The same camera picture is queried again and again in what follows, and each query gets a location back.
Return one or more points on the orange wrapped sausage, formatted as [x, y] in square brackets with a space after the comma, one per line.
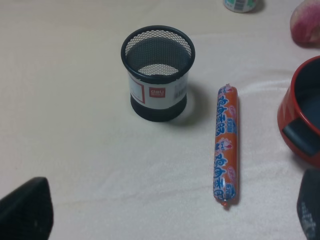
[225, 167]

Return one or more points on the small green tin can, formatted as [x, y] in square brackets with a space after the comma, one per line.
[240, 6]

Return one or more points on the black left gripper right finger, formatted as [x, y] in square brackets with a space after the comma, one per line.
[308, 204]

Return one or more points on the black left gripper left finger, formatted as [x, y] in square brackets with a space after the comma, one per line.
[27, 213]

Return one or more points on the red pot with black handles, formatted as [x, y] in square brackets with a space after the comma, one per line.
[298, 115]

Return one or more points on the beige tablecloth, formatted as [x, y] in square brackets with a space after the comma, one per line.
[65, 114]

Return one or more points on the black mesh pen holder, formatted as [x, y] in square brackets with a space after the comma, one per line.
[158, 59]

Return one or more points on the pink peach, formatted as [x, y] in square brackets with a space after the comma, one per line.
[305, 23]

